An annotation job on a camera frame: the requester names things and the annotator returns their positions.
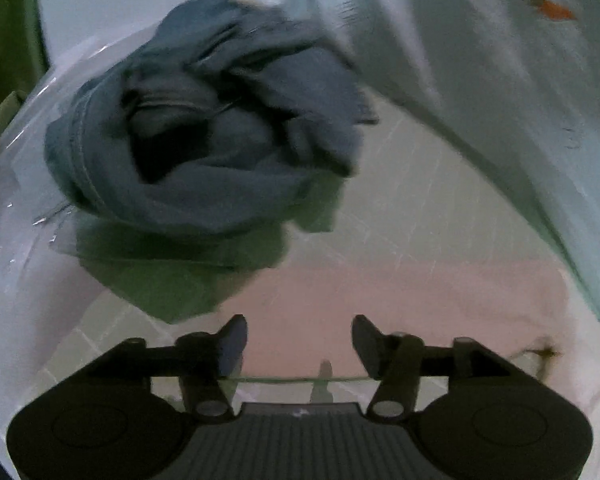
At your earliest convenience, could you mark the pink beige garment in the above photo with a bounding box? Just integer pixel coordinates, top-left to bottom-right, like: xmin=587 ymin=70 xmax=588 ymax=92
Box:
xmin=218 ymin=260 xmax=572 ymax=378

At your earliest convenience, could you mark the light blue carrot-print fabric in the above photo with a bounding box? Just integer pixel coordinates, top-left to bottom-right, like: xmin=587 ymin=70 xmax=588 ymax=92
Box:
xmin=32 ymin=0 xmax=600 ymax=340

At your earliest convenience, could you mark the clear plastic storage bag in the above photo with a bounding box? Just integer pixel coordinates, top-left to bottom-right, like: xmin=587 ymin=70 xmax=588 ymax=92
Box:
xmin=0 ymin=27 xmax=154 ymax=479

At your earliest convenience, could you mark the dark blue denim garment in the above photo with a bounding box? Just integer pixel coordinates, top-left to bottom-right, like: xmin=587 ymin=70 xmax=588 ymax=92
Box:
xmin=45 ymin=0 xmax=377 ymax=238

